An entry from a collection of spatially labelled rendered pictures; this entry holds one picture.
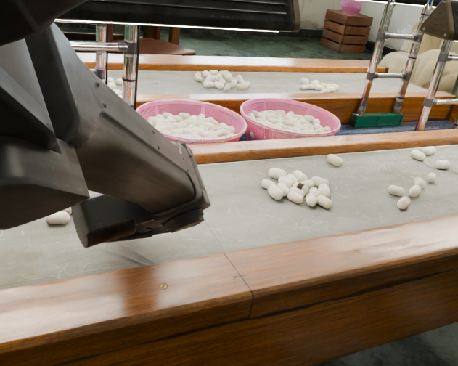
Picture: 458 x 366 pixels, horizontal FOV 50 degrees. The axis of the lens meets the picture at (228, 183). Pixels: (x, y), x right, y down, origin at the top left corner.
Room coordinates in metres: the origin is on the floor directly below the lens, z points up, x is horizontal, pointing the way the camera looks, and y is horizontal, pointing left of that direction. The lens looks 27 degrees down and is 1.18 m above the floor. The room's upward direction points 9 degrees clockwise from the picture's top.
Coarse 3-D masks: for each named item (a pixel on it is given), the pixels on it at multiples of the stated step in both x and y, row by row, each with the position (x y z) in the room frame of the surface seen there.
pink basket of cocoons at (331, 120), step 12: (240, 108) 1.24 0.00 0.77; (252, 108) 1.32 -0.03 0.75; (264, 108) 1.35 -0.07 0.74; (276, 108) 1.37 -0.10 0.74; (288, 108) 1.37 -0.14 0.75; (300, 108) 1.37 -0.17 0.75; (312, 108) 1.36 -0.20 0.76; (252, 120) 1.17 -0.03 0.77; (324, 120) 1.32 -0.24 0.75; (336, 120) 1.27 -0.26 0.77; (252, 132) 1.18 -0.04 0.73; (264, 132) 1.15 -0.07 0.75; (276, 132) 1.13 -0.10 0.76; (288, 132) 1.12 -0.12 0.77; (324, 132) 1.15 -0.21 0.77
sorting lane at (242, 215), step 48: (240, 192) 0.83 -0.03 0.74; (336, 192) 0.89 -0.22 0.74; (384, 192) 0.93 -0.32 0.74; (432, 192) 0.96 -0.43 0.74; (0, 240) 0.57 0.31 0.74; (48, 240) 0.59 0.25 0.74; (144, 240) 0.63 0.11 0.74; (192, 240) 0.65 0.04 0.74; (240, 240) 0.67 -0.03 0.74; (288, 240) 0.69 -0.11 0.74; (0, 288) 0.48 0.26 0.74
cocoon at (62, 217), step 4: (60, 212) 0.64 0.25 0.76; (64, 212) 0.64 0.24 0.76; (48, 216) 0.63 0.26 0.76; (52, 216) 0.63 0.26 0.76; (56, 216) 0.63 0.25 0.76; (60, 216) 0.63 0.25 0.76; (64, 216) 0.64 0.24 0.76; (68, 216) 0.64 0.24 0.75; (48, 220) 0.63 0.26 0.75; (52, 220) 0.63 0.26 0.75; (56, 220) 0.63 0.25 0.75; (60, 220) 0.63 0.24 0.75; (64, 220) 0.63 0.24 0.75; (68, 220) 0.64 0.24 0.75
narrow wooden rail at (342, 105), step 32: (160, 96) 1.26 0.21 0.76; (192, 96) 1.30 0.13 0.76; (224, 96) 1.34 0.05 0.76; (256, 96) 1.39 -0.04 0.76; (288, 96) 1.44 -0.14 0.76; (320, 96) 1.49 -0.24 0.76; (352, 96) 1.54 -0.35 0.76; (384, 96) 1.60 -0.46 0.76; (416, 96) 1.67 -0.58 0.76; (448, 96) 1.74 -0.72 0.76
